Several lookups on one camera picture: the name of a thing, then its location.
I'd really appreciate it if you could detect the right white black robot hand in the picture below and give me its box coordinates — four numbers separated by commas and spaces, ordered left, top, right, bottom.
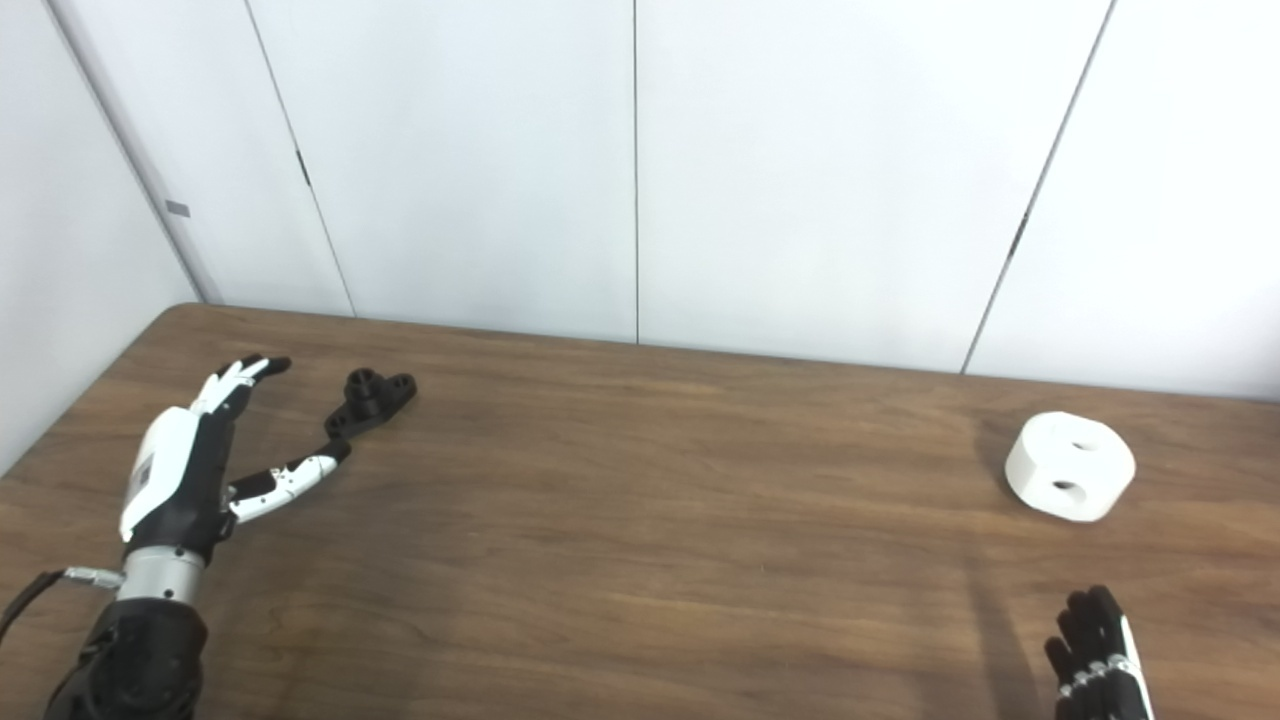
1044, 585, 1157, 720

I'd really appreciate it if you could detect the black flanged holder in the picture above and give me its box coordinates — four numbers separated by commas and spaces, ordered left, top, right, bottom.
323, 368, 418, 441

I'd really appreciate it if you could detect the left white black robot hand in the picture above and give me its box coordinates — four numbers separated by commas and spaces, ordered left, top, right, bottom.
118, 354, 353, 569

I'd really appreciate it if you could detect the round white piece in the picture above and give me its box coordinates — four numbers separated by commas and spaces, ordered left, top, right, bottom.
1004, 411, 1137, 523

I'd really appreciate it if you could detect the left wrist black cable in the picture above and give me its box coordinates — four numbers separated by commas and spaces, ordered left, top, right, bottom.
0, 567, 126, 641

